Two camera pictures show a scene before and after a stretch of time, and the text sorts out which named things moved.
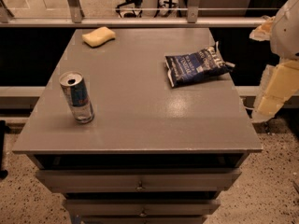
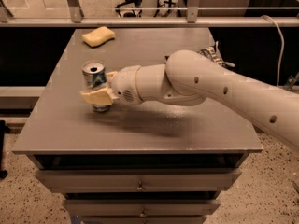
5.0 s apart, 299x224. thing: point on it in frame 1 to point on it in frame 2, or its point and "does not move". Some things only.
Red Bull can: (76, 91) to (93, 77)
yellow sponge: (98, 37) does not move
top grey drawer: (139, 179) does not move
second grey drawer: (142, 207) does not move
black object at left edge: (4, 128) does not move
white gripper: (286, 35) to (125, 84)
